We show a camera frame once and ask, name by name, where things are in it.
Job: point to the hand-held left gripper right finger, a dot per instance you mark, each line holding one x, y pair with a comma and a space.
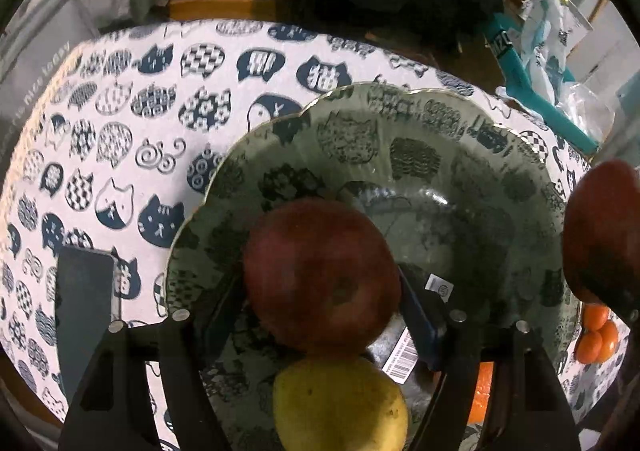
420, 326

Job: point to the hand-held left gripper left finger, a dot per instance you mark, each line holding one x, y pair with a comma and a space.
210, 326

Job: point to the red apple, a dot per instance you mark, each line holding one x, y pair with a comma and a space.
320, 271
600, 231

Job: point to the green glass bowl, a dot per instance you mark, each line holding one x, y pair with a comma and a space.
450, 171

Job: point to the small orange tomatoes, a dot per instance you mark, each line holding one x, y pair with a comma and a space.
589, 348

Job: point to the black smartphone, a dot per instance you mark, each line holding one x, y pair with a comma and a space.
82, 311

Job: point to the cat print tablecloth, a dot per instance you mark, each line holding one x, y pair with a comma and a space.
125, 131

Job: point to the clear plastic bag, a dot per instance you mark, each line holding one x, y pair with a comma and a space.
585, 111

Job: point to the teal plastic crate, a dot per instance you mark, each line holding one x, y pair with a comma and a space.
515, 71

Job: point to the grey laundry bag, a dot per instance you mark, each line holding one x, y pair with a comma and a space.
30, 71

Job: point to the wooden drawer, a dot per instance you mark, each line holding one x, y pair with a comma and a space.
220, 8

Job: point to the white printed rice bag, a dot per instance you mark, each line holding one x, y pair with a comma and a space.
545, 31

